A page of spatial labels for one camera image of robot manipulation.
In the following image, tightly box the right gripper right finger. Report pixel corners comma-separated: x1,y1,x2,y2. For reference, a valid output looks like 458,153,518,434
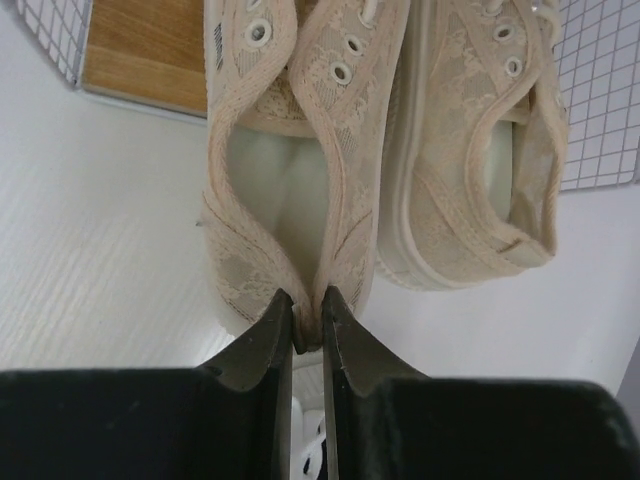
322,287,639,479

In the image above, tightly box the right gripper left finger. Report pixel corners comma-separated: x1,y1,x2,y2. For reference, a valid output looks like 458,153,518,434
1,291,293,479

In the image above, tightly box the black white sneaker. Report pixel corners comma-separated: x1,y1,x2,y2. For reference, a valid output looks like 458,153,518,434
289,363,328,480

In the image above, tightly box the beige lace sneaker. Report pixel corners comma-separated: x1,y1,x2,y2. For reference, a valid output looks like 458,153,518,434
202,1,410,354
377,1,569,291

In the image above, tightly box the white wire wooden shoe shelf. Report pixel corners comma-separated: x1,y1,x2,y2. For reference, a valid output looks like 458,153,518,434
1,1,639,191

